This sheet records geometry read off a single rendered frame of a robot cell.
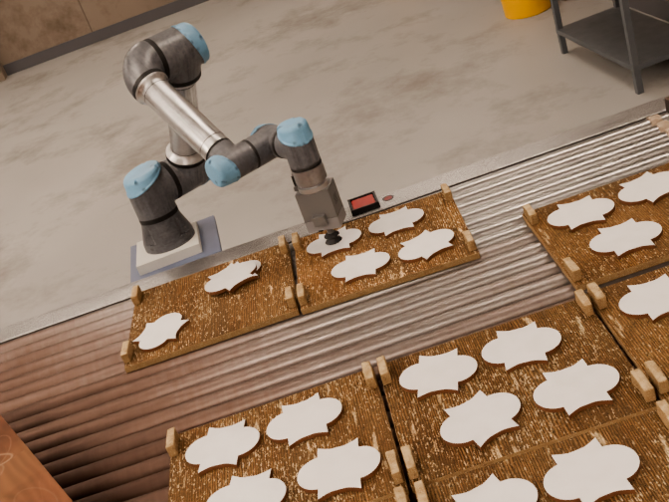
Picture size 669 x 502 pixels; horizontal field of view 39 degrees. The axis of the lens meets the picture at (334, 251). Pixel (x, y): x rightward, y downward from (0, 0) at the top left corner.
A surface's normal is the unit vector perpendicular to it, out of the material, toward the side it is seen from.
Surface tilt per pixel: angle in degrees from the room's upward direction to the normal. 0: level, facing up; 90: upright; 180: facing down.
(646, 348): 0
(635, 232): 0
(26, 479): 0
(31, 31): 90
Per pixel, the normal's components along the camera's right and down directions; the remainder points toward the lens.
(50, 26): 0.19, 0.41
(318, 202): -0.21, 0.52
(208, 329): -0.31, -0.84
